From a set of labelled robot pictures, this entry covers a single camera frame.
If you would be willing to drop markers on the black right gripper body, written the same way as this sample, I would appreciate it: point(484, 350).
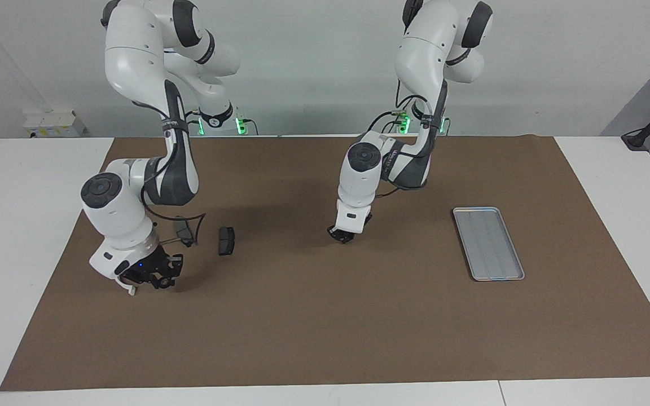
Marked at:
point(150, 265)

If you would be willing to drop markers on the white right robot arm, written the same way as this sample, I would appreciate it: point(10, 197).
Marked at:
point(133, 62)

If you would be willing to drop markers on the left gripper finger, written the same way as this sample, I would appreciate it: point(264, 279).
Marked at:
point(347, 238)
point(335, 233)

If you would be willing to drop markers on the brown table mat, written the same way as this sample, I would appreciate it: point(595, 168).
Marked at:
point(359, 316)

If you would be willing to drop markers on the white wall power box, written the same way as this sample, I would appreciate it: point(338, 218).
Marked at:
point(54, 124)

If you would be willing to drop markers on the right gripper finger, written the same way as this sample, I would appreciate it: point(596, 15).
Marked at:
point(141, 282)
point(177, 266)

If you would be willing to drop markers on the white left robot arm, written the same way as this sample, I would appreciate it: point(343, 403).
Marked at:
point(421, 51)

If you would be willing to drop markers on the rectangular dark brake pad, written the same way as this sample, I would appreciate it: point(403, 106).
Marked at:
point(227, 241)

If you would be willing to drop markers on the curved dark brake pad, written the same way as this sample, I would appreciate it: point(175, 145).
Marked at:
point(181, 225)

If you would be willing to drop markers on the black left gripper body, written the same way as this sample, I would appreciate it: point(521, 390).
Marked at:
point(365, 225)

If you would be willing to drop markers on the silver metal tray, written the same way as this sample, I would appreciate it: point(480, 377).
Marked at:
point(488, 248)

